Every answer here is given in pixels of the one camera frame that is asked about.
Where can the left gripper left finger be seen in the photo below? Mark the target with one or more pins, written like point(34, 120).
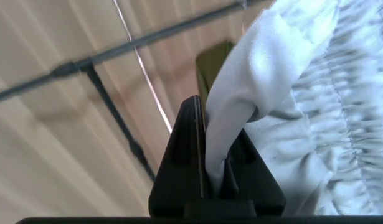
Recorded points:
point(178, 180)

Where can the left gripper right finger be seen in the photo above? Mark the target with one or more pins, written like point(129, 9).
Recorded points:
point(256, 186)

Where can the pale grey garment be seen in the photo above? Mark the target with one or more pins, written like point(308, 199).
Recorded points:
point(287, 140)

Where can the green printed shirt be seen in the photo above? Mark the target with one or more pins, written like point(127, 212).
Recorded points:
point(210, 65)

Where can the black clothes rack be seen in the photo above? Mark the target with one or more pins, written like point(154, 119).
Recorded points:
point(116, 49)

